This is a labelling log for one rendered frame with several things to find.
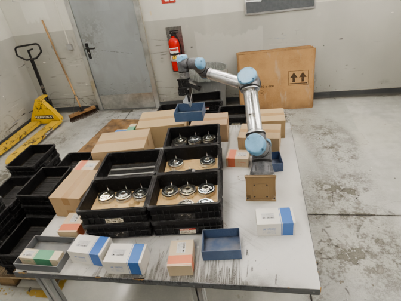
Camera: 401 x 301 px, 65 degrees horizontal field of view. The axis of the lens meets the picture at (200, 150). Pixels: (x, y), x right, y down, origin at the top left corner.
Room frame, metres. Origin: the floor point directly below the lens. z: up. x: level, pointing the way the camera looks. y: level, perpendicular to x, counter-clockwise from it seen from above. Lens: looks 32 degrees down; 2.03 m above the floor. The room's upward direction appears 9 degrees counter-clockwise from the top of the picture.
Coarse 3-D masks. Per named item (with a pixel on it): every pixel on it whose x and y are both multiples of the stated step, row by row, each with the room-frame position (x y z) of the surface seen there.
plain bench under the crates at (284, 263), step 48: (288, 144) 2.04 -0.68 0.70; (240, 192) 1.56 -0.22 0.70; (288, 192) 1.49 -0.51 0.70; (144, 240) 1.27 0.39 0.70; (240, 240) 1.17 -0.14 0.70; (288, 240) 1.12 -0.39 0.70; (48, 288) 1.21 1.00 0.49; (192, 288) 1.01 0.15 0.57; (240, 288) 0.90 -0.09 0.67; (288, 288) 0.85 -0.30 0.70
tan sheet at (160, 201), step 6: (216, 186) 1.49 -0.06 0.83; (216, 192) 1.44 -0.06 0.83; (162, 198) 1.46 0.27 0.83; (180, 198) 1.43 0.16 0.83; (192, 198) 1.42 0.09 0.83; (198, 198) 1.41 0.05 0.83; (204, 198) 1.40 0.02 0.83; (210, 198) 1.39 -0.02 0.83; (216, 198) 1.38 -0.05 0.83; (156, 204) 1.41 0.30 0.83; (162, 204) 1.40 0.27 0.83; (168, 204) 1.39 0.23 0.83
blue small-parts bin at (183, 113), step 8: (184, 104) 2.10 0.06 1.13; (192, 104) 2.09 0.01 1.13; (200, 104) 2.08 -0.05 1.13; (176, 112) 2.03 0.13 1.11; (184, 112) 1.95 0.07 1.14; (192, 112) 1.94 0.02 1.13; (200, 112) 1.93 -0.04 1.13; (176, 120) 1.97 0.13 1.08; (184, 120) 1.96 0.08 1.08; (192, 120) 1.94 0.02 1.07; (200, 120) 1.93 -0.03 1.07
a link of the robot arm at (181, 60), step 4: (180, 56) 2.09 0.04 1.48; (184, 56) 2.09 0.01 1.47; (180, 60) 2.08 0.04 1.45; (184, 60) 2.08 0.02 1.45; (180, 64) 2.08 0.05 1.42; (184, 64) 2.07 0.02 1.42; (180, 68) 2.09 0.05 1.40; (184, 68) 2.08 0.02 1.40; (180, 72) 2.09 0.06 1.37; (184, 72) 2.08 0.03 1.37
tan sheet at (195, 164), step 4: (188, 160) 1.83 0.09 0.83; (192, 160) 1.82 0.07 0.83; (196, 160) 1.81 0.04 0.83; (216, 160) 1.77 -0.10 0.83; (184, 164) 1.78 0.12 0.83; (188, 164) 1.77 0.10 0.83; (192, 164) 1.77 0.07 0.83; (196, 164) 1.76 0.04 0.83; (216, 164) 1.72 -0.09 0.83; (168, 168) 1.76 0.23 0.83; (184, 168) 1.73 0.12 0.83; (188, 168) 1.73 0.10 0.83; (192, 168) 1.72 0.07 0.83; (196, 168) 1.71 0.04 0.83; (200, 168) 1.70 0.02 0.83; (204, 168) 1.70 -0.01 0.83; (208, 168) 1.69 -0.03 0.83
